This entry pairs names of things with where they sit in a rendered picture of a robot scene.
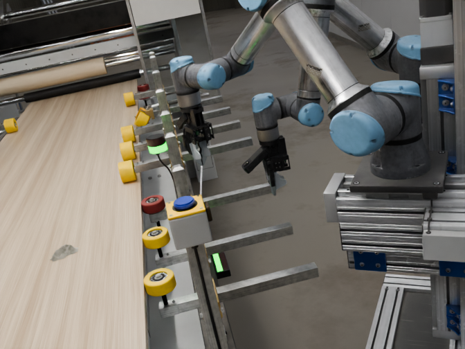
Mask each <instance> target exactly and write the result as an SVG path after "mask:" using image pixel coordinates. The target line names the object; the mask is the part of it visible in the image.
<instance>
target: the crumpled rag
mask: <svg viewBox="0 0 465 349"><path fill-rule="evenodd" d="M75 252H78V247H73V246H72V245H68V244H65V245H63V246H61V247H60V248H59V249H58V250H56V251H55V253H54V254H53V256H52V258H51V260H52V261H53V262H54V261H56V260H60V259H62V258H65V257H66V256H68V255H70V254H74V253H75Z"/></svg>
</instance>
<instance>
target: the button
mask: <svg viewBox="0 0 465 349"><path fill-rule="evenodd" d="M194 203H195V200H194V198H193V197H191V196H184V197H179V198H178V199H176V200H175V201H174V203H173V205H174V207H175V208H176V209H179V210H183V209H187V208H190V207H191V206H193V205H194Z"/></svg>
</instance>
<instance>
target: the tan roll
mask: <svg viewBox="0 0 465 349"><path fill-rule="evenodd" d="M139 60H140V56H139V55H138V56H134V57H128V58H125V59H121V60H115V61H112V62H105V63H104V58H103V57H99V58H95V59H91V60H85V61H82V62H76V63H72V64H66V65H63V66H57V67H53V68H49V69H44V70H40V71H34V72H30V73H25V74H21V75H15V76H11V77H8V78H2V79H0V97H3V96H9V95H12V94H16V93H21V92H25V91H31V90H35V89H41V88H44V87H50V86H53V85H57V84H63V83H67V82H72V81H76V80H82V79H85V78H91V77H95V76H98V75H104V74H107V67H110V66H116V65H120V64H126V63H130V62H135V61H139Z"/></svg>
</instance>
